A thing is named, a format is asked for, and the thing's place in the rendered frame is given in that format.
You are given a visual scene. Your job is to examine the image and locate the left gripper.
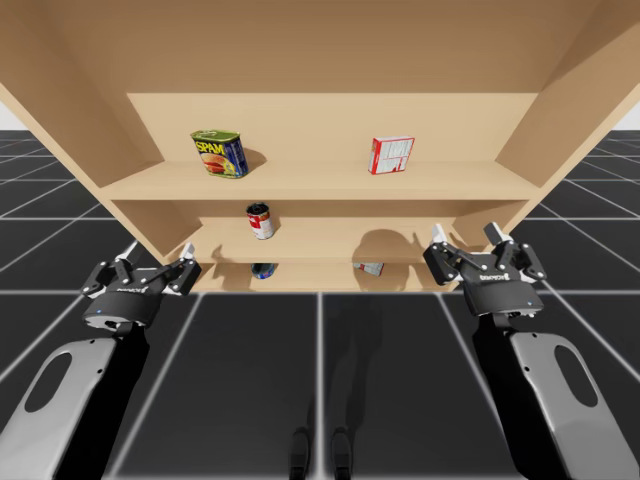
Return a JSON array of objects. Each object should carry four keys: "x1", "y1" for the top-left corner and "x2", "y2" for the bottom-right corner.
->
[{"x1": 80, "y1": 241, "x2": 203, "y2": 335}]

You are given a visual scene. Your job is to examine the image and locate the red and white can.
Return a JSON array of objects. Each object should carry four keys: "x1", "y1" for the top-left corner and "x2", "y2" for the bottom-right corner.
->
[{"x1": 245, "y1": 202, "x2": 276, "y2": 241}]

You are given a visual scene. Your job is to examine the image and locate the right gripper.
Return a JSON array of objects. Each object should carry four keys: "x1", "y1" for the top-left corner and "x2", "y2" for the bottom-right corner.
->
[{"x1": 422, "y1": 221, "x2": 545, "y2": 318}]

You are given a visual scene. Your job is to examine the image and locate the green and blue rectangular can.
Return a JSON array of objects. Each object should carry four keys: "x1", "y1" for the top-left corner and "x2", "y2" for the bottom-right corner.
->
[{"x1": 189, "y1": 129, "x2": 250, "y2": 178}]

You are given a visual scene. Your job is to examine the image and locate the pale wooden shelf unit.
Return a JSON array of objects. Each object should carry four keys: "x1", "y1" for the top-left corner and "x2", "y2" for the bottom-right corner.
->
[{"x1": 0, "y1": 0, "x2": 640, "y2": 294}]

